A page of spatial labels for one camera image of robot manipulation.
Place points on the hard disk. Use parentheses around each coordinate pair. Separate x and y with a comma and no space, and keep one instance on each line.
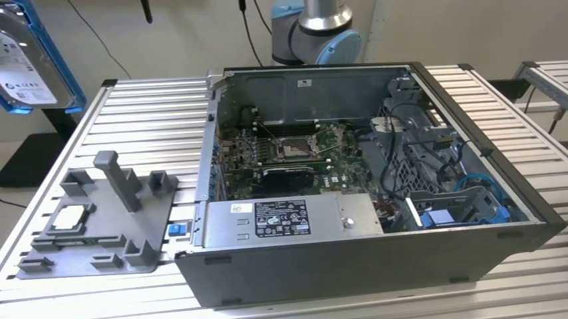
(27,60)

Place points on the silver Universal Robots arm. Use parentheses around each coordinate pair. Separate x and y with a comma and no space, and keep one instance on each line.
(320,30)

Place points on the grey metal disk bay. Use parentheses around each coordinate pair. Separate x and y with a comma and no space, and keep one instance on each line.
(465,199)

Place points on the CPU socket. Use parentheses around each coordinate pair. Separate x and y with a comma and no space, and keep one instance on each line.
(294,148)

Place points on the black graphics card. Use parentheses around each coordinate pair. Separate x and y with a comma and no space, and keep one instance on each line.
(289,181)

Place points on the green motherboard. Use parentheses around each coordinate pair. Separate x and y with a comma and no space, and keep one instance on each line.
(341,172)

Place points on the grey power supply unit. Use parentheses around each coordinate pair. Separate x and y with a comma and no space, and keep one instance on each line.
(289,219)

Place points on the blue case latch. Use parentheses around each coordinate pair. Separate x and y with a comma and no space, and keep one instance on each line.
(178,230)

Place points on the open black PC case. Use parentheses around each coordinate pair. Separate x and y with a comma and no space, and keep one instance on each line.
(354,269)

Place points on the blue bay carrier tab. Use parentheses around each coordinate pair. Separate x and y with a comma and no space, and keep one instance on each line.
(437,219)

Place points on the grey parts rack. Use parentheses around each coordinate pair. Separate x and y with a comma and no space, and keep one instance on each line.
(111,232)

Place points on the silver CPU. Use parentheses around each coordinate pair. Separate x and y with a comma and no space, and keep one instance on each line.
(70,217)

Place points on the short black antenna stick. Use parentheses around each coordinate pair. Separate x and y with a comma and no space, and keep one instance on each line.
(146,11)

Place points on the black box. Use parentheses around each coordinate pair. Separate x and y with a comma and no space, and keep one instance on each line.
(508,89)

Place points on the black monitor stand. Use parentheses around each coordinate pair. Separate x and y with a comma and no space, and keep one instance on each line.
(27,163)

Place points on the metal slat side table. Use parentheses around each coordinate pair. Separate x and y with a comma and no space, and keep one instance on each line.
(548,78)

